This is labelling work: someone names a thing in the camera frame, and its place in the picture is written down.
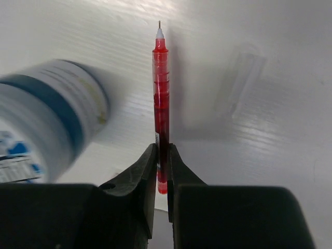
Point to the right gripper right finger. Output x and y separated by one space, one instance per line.
209 216

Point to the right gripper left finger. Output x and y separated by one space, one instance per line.
116 214

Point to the red gel pen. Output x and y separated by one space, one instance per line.
161 86

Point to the large clear tape roll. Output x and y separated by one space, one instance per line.
162 231

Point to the near blue white putty jar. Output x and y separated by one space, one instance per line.
50 113

